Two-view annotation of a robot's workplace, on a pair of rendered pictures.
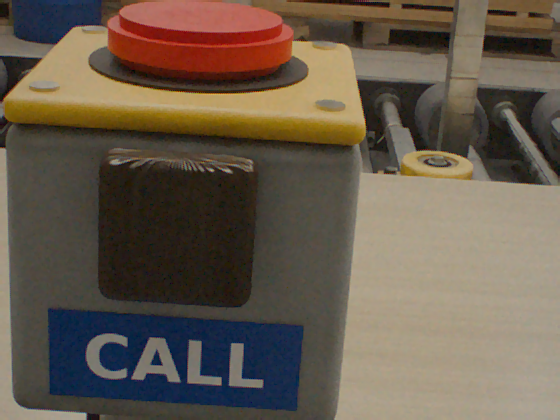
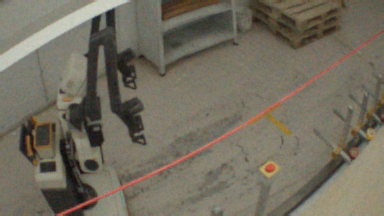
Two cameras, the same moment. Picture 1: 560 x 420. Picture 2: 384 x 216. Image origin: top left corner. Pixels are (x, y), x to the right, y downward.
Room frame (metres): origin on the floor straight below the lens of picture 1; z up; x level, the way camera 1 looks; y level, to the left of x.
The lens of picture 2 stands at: (1.01, -0.82, 2.50)
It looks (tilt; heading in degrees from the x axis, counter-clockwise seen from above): 40 degrees down; 147
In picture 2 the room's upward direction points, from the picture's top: 4 degrees counter-clockwise
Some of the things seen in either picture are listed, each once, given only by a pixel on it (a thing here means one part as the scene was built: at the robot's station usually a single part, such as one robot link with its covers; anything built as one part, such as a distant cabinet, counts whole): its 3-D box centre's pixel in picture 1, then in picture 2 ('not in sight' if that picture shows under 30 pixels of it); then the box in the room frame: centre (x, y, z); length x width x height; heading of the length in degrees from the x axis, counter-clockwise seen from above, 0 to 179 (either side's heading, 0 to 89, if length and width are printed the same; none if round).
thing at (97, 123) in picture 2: not in sight; (91, 116); (-0.75, -0.33, 0.99); 0.28 x 0.16 x 0.22; 157
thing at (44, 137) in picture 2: not in sight; (44, 140); (-0.91, -0.70, 0.87); 0.23 x 0.15 x 0.11; 157
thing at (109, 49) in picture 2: not in sight; (111, 71); (-0.48, -0.26, 1.40); 0.11 x 0.06 x 0.43; 156
